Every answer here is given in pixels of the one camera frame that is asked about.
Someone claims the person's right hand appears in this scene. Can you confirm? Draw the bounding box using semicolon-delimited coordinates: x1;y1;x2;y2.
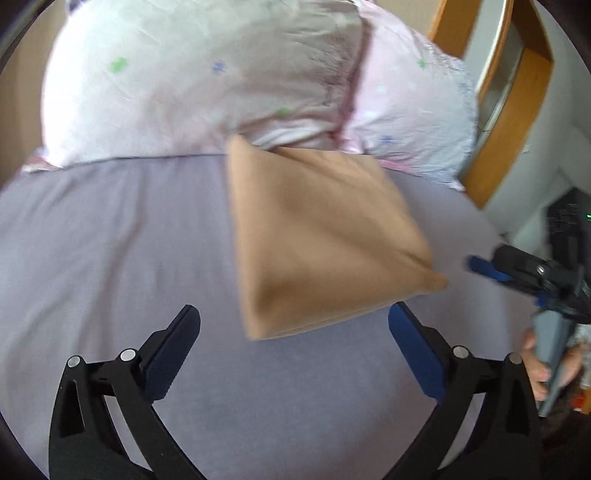
523;327;583;402

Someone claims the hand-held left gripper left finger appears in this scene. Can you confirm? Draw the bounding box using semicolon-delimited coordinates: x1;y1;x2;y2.
48;304;206;480

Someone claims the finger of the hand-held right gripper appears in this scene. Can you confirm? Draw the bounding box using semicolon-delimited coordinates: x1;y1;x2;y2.
467;244;586;297

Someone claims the lilac bed sheet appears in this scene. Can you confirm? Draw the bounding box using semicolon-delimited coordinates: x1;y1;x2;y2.
0;152;529;480

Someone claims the pink floral pillow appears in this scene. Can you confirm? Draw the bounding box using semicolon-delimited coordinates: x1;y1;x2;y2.
336;0;480;193

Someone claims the white floral pillow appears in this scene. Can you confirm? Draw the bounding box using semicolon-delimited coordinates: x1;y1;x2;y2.
41;0;366;168

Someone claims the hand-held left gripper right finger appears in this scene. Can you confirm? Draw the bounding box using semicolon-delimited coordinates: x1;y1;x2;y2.
388;302;544;480

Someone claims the tan cloth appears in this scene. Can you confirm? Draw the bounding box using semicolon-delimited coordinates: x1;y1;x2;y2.
226;135;450;342

